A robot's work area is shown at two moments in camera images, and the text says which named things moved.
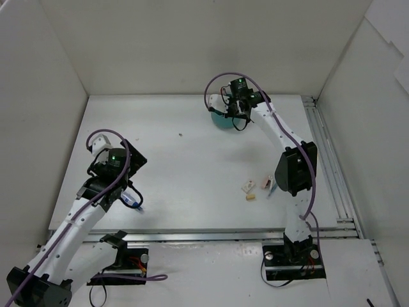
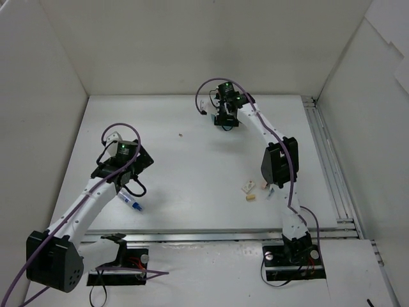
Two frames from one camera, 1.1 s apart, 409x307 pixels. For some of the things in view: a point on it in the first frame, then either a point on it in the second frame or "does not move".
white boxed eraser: [247, 187] does not move
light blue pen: [271, 192] does not move
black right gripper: [231, 112] → [225, 120]
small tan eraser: [250, 197] does not move
